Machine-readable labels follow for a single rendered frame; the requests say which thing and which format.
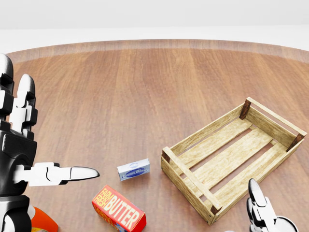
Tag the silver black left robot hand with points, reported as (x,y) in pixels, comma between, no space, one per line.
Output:
(17,147)

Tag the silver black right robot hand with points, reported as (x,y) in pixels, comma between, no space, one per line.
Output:
(260,212)

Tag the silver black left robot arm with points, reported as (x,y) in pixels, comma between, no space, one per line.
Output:
(12,213)

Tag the wooden slat tray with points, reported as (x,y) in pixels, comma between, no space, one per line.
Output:
(231,159)

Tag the orange red tin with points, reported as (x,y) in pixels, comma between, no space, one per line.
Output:
(44,221)

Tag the small white blue box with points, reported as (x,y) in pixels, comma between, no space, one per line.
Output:
(134,169)

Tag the red yellow butter box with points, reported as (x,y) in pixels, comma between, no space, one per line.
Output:
(120,211)

